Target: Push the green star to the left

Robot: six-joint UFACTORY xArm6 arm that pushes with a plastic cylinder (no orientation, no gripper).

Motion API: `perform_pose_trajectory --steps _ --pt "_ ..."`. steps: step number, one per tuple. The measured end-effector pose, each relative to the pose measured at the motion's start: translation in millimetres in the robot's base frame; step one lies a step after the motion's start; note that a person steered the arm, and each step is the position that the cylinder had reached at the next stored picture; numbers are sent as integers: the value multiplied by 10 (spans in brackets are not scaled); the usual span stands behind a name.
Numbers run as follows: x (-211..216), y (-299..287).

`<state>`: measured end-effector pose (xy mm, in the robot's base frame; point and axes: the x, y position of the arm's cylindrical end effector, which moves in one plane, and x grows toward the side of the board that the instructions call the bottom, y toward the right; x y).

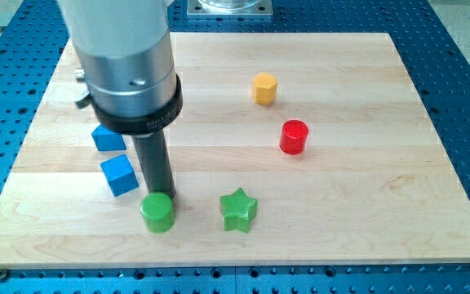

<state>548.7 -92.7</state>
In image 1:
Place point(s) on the blue cube block front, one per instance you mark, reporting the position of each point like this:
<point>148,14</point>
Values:
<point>119,174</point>

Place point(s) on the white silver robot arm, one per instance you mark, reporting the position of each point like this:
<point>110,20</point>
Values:
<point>124,48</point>

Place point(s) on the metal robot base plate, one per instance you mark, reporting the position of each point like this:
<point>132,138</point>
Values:
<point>198,8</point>

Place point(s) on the green cylinder block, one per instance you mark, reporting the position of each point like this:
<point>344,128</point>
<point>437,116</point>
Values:
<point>158,212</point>

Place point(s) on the green star block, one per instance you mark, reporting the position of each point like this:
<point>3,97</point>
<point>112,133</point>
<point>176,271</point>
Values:
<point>238,211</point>

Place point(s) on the blue block rear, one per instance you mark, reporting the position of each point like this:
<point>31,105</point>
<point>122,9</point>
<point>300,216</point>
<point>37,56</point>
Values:
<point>106,140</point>

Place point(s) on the yellow hexagon block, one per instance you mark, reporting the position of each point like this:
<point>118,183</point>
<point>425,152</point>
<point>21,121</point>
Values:
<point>264,89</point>

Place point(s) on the red cylinder block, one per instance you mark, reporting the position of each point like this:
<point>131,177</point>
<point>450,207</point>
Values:
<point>293,137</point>

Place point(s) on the light wooden board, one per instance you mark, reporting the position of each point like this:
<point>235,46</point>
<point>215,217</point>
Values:
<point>374,184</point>

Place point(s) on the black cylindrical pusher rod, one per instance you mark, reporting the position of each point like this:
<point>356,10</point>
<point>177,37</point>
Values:
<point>154,162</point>

